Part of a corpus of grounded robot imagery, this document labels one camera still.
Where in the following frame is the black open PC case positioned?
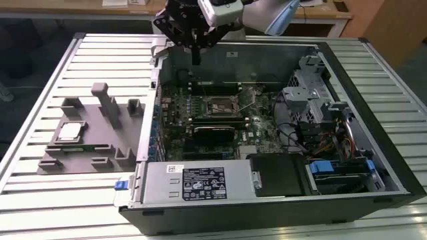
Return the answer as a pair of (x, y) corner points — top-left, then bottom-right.
(113, 34), (427, 236)

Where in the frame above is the silver CPU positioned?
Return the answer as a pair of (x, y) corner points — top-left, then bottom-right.
(59, 122), (85, 140)

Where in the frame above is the wooden desk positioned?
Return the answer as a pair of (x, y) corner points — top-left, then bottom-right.
(0, 0), (356, 38)

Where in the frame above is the green motherboard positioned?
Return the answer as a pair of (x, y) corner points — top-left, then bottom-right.
(159, 83), (294, 163)

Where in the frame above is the CPU socket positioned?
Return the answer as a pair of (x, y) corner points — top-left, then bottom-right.
(203, 95), (243, 119)

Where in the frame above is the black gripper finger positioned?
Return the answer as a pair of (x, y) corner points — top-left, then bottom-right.
(195, 22), (235, 66)
(153, 9), (198, 67)

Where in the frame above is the grey parts rack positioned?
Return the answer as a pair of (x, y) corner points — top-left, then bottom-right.
(35, 82), (147, 176)

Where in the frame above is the hard disk in blue carrier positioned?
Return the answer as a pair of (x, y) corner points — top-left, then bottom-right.
(306, 159), (377, 196)

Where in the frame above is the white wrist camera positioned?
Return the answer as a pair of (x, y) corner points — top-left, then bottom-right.
(197, 0), (245, 27)

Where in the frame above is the white paper sheet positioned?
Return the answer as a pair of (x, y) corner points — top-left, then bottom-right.
(102, 0), (129, 8)

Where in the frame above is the green RAM stick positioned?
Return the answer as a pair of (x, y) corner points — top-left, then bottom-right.
(59, 145), (102, 152)

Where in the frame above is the brown wooden cabinet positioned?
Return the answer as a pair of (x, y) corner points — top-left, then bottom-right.
(342, 0), (427, 70)

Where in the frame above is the orange yellow wire bundle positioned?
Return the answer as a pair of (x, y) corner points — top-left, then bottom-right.
(309, 118), (357, 161)

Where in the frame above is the black plastic shroud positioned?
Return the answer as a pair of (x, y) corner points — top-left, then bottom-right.
(249, 152), (309, 198)

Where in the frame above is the metal locking lever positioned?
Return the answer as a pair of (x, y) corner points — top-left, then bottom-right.
(238, 95), (259, 112)
(197, 77), (210, 98)

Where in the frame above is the black graphics card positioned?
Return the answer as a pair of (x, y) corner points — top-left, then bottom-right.
(191, 125), (237, 144)

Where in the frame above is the metal drive cage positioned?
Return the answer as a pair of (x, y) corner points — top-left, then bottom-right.
(282, 55), (337, 125)

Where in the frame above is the silver power supply unit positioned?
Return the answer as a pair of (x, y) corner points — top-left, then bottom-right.
(129, 159), (258, 210)

